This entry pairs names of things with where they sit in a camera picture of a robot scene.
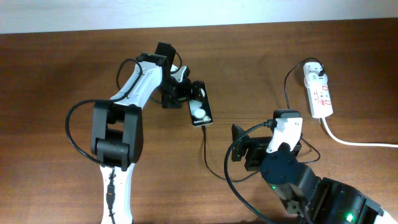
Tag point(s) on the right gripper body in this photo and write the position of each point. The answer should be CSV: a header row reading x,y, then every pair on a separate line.
x,y
259,145

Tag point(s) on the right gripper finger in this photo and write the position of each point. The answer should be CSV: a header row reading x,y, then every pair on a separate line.
x,y
286,113
239,149

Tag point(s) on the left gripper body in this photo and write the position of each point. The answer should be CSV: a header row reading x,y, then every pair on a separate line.
x,y
172,89

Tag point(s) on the black smartphone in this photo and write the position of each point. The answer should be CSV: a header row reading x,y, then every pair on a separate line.
x,y
200,110

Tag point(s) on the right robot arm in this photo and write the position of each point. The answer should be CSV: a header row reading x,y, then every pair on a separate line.
x,y
311,198

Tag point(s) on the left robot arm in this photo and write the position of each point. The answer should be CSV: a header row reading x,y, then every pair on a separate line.
x,y
117,134

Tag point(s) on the white charger plug adapter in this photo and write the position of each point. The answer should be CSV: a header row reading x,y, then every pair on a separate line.
x,y
314,74

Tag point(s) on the white power strip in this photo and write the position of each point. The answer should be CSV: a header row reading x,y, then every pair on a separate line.
x,y
320,101

